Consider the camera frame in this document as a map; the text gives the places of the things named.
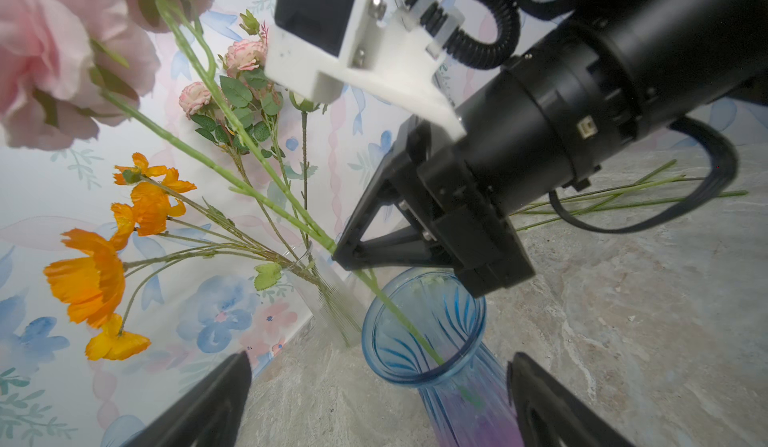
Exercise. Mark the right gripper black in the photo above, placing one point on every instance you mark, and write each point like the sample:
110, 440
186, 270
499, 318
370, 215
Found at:
606, 77

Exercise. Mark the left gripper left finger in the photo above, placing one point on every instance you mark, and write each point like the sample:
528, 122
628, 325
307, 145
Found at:
210, 414

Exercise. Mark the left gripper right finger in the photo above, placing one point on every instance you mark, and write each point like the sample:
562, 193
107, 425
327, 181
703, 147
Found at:
548, 414

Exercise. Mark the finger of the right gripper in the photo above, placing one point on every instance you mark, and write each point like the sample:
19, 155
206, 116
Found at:
381, 192
408, 247

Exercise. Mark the blue purple glass vase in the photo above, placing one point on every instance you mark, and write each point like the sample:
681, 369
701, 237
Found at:
426, 333

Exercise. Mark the large orange poppy stem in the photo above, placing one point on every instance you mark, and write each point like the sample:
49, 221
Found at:
99, 288

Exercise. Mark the pink rose stem with leaves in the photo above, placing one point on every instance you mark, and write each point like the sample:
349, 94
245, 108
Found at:
236, 86

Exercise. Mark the orange poppy flower stem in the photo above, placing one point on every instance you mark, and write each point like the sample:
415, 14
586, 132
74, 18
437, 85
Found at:
158, 196

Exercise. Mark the pink carnation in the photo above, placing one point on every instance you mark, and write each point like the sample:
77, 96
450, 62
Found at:
84, 85

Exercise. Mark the clear ribbed glass vase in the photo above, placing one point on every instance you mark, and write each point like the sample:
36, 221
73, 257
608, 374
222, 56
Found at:
338, 313

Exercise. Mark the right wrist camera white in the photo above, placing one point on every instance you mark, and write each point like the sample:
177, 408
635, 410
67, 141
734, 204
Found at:
317, 47

